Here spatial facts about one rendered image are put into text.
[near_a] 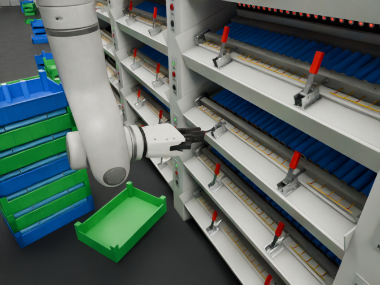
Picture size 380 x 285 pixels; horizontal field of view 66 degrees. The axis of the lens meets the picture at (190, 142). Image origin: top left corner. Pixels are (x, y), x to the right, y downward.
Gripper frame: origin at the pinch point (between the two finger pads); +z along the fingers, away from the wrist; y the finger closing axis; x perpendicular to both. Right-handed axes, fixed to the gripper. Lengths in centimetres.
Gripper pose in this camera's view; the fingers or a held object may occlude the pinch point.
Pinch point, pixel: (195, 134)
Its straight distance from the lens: 77.7
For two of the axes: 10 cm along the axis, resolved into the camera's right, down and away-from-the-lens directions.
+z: 8.8, -1.3, 4.6
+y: 4.7, 4.5, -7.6
